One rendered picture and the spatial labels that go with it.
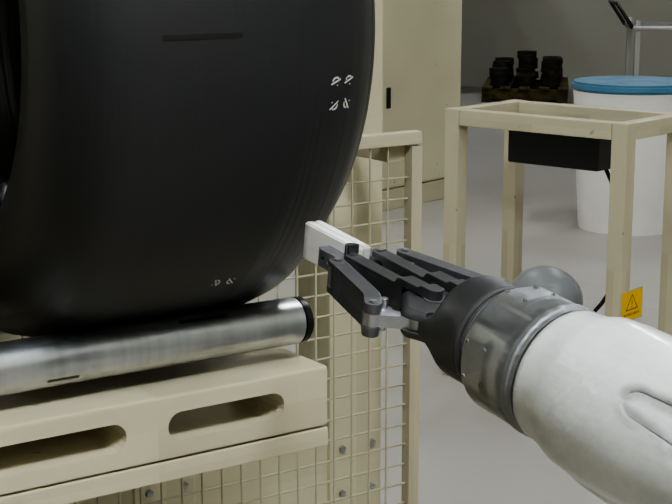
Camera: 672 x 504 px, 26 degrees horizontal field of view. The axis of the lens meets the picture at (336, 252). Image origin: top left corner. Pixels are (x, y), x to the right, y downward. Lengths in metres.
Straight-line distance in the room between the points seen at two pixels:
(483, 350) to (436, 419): 3.05
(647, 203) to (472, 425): 2.83
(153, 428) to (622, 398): 0.55
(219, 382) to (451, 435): 2.57
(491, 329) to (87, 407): 0.45
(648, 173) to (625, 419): 5.74
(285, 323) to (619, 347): 0.54
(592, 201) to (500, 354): 5.73
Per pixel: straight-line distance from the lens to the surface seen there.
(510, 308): 0.93
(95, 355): 1.26
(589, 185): 6.64
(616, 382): 0.85
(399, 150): 2.03
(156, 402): 1.28
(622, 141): 3.92
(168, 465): 1.30
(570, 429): 0.87
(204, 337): 1.31
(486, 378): 0.93
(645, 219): 6.61
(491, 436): 3.86
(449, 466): 3.63
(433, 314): 0.98
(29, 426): 1.23
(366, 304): 0.99
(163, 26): 1.11
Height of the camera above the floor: 1.24
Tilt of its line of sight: 12 degrees down
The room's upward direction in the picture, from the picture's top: straight up
